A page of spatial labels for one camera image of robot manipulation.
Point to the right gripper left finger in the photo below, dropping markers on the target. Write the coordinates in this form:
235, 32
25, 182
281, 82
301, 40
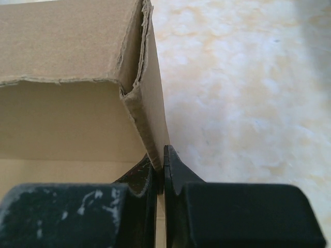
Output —
118, 214

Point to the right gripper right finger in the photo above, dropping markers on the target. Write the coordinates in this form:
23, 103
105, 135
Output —
208, 214

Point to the cardboard box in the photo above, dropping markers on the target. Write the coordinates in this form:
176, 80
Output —
81, 92

